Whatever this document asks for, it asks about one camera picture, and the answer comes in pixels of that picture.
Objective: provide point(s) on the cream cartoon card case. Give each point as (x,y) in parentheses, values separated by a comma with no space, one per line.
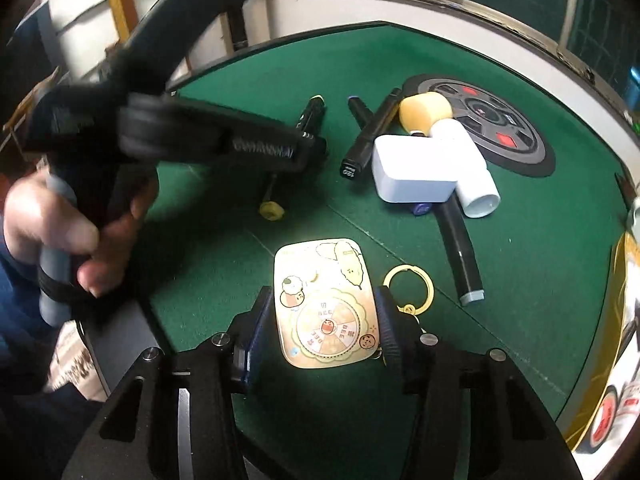
(325,307)

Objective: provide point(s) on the white rectangular charger box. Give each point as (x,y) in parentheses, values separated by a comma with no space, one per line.
(413,169)

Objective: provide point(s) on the round mahjong table control panel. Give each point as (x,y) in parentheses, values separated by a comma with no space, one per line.
(504,135)

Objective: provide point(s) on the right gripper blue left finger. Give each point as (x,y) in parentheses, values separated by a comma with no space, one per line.
(252,333)

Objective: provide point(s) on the black marker yellow tip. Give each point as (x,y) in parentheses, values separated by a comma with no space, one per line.
(282,185)

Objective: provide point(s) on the small white tube bottle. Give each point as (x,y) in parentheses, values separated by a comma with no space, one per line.
(476,189)

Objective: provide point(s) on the yellow-edged white tray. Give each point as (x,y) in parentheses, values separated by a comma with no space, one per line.
(600,419)

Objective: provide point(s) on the black marker grey cap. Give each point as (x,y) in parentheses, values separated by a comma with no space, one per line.
(460,251)

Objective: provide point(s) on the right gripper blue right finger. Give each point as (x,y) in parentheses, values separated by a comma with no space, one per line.
(399,338)

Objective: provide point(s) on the person's left hand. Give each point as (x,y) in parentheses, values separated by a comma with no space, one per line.
(34,216)

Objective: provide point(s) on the black marker pen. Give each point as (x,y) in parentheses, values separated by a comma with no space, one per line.
(372,125)

